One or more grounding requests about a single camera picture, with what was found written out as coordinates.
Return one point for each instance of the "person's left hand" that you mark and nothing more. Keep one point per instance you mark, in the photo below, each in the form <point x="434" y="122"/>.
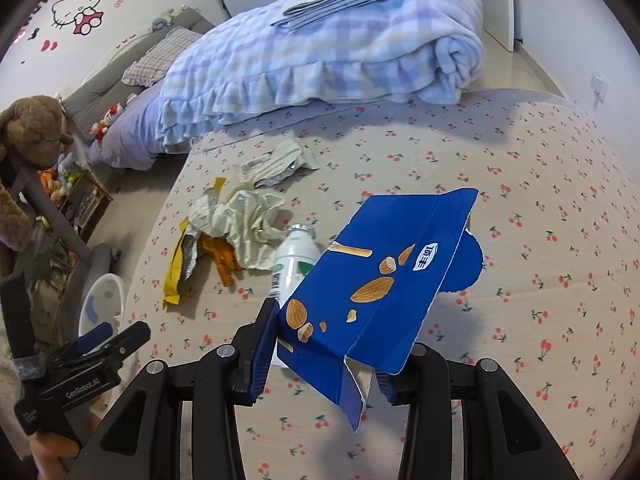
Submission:
<point x="52" y="460"/>

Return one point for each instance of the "cherry print tablecloth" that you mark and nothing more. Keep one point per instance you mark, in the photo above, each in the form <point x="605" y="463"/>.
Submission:
<point x="525" y="210"/>

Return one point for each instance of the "crumpled white paper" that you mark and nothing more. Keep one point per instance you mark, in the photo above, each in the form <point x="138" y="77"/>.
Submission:
<point x="240" y="225"/>

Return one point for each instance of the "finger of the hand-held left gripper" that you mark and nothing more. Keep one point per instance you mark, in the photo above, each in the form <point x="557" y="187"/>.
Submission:
<point x="92" y="337"/>
<point x="127" y="339"/>

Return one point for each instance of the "cartoon cat wall sticker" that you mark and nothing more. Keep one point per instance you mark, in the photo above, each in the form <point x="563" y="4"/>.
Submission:
<point x="80" y="7"/>

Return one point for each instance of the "white plastic bottle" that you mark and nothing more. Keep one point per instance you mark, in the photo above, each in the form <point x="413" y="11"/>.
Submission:
<point x="292" y="260"/>

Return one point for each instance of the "small plush on headboard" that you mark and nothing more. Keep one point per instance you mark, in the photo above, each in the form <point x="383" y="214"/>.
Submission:
<point x="167" y="17"/>

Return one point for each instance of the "blue almond print carton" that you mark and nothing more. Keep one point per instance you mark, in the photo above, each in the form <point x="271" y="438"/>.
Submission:
<point x="380" y="280"/>

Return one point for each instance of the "white red plush toy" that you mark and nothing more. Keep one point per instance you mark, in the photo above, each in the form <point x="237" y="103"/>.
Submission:
<point x="114" y="112"/>

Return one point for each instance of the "bed with purple sheet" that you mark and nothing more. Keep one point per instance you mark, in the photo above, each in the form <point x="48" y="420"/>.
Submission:
<point x="130" y="130"/>

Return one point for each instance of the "low shelf with toys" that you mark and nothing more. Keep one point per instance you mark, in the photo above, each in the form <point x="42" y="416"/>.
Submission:
<point x="75" y="190"/>

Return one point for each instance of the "white wall socket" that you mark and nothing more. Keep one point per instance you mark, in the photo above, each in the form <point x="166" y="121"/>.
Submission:
<point x="598" y="89"/>

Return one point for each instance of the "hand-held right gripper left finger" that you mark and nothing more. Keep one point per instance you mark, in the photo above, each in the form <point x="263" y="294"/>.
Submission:
<point x="265" y="355"/>

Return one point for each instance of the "white patterned plastic bin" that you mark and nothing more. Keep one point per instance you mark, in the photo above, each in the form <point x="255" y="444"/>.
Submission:
<point x="97" y="305"/>

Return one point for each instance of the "yellow snack wrapper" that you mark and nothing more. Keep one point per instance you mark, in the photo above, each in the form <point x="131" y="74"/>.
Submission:
<point x="177" y="270"/>

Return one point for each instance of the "plaid ruffled blanket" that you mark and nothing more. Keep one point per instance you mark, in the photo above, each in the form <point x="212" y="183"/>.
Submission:
<point x="325" y="60"/>

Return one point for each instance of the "orange snack wrapper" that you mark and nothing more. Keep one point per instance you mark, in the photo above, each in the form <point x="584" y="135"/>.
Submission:
<point x="220" y="257"/>

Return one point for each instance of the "crumpled printed wrapper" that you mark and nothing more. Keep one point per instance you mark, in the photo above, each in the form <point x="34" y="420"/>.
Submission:
<point x="280" y="162"/>

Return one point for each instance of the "brown plush toy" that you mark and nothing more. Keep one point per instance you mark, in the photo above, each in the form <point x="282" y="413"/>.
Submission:
<point x="30" y="135"/>

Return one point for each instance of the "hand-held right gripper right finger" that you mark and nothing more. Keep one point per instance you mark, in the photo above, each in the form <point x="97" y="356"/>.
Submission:
<point x="432" y="380"/>

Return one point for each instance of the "yellow wrapper strip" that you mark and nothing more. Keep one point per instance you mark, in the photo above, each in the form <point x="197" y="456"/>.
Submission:
<point x="217" y="190"/>

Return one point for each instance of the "plaid ruffled pillow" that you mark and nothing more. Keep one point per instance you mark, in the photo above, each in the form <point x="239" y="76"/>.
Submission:
<point x="160" y="57"/>

